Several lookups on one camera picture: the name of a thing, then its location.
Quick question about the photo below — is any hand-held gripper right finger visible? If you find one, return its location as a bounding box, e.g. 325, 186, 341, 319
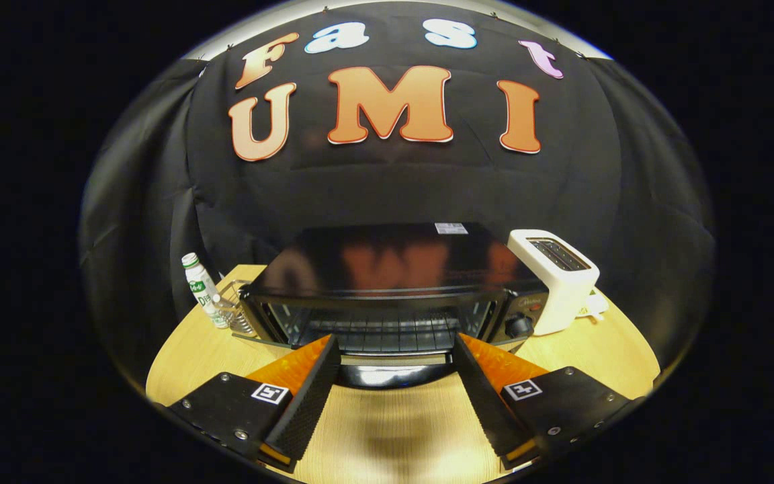
453, 333, 644, 470

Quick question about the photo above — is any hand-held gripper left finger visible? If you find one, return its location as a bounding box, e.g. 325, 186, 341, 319
167, 334, 343, 471

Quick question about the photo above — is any black toaster oven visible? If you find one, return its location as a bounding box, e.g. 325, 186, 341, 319
238, 223, 552, 391

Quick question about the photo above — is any white pop-up toaster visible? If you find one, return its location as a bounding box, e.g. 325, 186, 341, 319
508, 229, 601, 336

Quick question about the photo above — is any white bottle with green label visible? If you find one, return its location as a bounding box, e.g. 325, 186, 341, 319
181, 252, 230, 329

